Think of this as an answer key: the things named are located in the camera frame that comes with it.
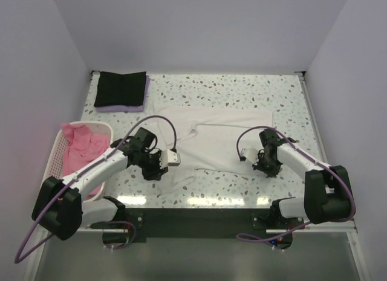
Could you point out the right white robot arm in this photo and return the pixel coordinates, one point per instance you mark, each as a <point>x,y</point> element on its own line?
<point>327,190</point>

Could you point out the folded black t shirt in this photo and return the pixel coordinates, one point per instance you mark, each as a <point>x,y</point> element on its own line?
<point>119,89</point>

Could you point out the white t shirt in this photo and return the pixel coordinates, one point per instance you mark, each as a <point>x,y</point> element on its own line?
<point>206,139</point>

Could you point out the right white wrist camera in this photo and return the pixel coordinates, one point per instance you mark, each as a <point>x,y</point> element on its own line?
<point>250,155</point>

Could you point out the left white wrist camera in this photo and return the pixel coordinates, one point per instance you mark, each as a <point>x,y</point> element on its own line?
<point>169,158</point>

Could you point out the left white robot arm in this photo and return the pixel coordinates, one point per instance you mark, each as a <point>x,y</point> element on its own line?
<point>62,206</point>

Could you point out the pink t shirt in basket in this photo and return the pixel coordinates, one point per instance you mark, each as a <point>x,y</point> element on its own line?
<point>83,146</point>

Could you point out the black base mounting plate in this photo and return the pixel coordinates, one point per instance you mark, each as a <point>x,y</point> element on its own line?
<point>206,223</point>

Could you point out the folded lavender t shirt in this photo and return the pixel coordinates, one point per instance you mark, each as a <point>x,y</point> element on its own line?
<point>121,108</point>

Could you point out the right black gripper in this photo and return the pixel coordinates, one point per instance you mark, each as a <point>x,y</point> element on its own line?
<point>272,173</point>

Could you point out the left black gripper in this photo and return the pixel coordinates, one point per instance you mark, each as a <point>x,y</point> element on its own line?
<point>156,173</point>

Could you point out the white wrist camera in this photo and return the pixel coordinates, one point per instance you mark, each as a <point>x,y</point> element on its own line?
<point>250,155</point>
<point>169,158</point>

